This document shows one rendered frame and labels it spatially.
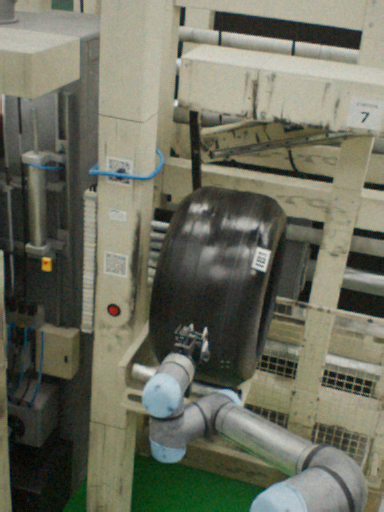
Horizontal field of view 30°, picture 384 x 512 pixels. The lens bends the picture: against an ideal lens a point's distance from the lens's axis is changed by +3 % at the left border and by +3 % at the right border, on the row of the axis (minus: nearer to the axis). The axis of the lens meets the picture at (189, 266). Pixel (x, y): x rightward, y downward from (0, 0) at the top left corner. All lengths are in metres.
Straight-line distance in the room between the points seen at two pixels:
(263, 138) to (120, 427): 1.05
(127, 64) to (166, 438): 0.94
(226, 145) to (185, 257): 0.56
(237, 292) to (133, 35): 0.69
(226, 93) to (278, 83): 0.15
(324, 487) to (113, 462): 1.34
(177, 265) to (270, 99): 0.56
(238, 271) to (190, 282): 0.13
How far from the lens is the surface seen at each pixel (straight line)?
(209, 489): 3.12
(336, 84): 2.04
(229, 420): 1.52
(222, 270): 1.80
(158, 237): 2.44
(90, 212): 2.05
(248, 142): 2.25
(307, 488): 1.24
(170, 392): 1.44
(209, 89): 2.10
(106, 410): 2.37
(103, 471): 2.54
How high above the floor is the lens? 2.16
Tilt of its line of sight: 27 degrees down
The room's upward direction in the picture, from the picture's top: 6 degrees clockwise
